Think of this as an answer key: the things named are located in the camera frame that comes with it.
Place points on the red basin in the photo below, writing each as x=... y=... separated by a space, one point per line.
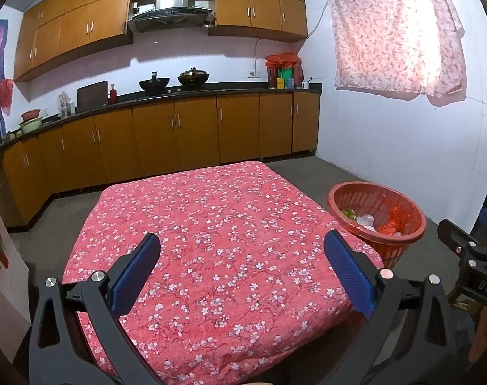
x=31 y=114

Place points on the small red bottle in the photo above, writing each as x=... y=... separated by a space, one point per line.
x=113 y=96

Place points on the black pot with lid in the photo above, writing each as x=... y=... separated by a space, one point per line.
x=193 y=77

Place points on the pink floral curtain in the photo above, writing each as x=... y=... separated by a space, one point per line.
x=387 y=28

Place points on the clear glass jar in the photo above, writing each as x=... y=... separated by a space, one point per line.
x=65 y=108

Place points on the olive green plastic bag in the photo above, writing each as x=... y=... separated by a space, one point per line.
x=348 y=214

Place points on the brown wooden stool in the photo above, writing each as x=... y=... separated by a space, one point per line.
x=465 y=304

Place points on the hanging red plastic bag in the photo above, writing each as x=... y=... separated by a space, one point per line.
x=5 y=94

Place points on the red sauce bottle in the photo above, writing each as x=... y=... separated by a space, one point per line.
x=298 y=78

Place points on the red floral tablecloth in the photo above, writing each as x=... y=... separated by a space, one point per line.
x=227 y=248

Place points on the white plastic bag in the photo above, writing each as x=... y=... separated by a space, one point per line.
x=365 y=221

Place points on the dark cutting board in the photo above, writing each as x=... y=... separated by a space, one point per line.
x=92 y=96

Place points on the row of wooden cabinets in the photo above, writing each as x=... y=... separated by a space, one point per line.
x=195 y=132
x=247 y=8

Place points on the white board with flower print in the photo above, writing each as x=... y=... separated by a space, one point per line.
x=7 y=288

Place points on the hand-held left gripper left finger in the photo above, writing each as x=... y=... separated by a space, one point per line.
x=135 y=274

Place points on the row of lower wooden cabinets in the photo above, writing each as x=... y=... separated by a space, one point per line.
x=195 y=132

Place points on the green box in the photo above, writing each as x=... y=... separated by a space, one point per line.
x=286 y=73

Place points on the row of upper wooden cabinets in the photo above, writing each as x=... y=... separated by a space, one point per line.
x=247 y=8

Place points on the small orange plastic bag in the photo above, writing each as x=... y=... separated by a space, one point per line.
x=395 y=220

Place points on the yellow box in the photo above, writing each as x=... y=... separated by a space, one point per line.
x=280 y=83

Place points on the orange plastic basket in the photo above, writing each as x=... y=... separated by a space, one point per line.
x=387 y=254

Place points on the black wok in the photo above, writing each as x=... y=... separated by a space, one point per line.
x=154 y=84

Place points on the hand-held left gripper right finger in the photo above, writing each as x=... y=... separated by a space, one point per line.
x=349 y=274

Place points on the white wall outlet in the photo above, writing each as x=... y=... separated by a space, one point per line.
x=254 y=73

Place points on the dark red bottle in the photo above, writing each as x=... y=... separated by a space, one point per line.
x=272 y=78

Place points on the green basin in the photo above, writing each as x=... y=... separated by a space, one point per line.
x=30 y=126

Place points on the steel range hood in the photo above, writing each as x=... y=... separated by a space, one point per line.
x=171 y=14

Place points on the black kitchen countertop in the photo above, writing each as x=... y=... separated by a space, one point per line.
x=235 y=87

